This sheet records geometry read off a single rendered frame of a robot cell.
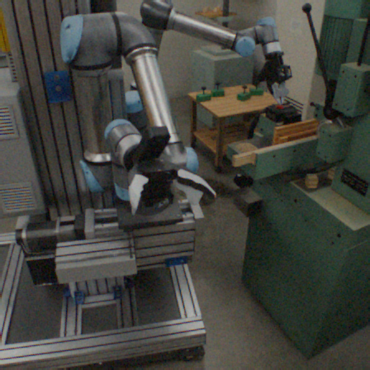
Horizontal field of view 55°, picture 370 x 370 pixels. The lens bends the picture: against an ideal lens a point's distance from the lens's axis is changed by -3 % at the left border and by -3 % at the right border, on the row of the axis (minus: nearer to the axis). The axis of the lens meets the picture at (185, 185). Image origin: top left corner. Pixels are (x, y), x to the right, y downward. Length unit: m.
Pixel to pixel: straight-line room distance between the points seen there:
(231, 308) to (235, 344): 0.22
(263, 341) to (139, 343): 0.64
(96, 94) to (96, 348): 1.05
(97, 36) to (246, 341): 1.51
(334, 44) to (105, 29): 0.83
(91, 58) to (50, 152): 0.47
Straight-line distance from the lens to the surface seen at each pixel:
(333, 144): 1.35
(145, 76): 0.99
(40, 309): 1.88
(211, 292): 2.10
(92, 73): 1.03
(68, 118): 1.31
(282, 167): 1.50
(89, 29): 1.01
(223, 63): 3.69
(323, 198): 1.48
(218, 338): 1.93
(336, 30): 1.46
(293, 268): 1.71
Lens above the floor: 1.60
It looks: 33 degrees down
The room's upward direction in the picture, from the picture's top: straight up
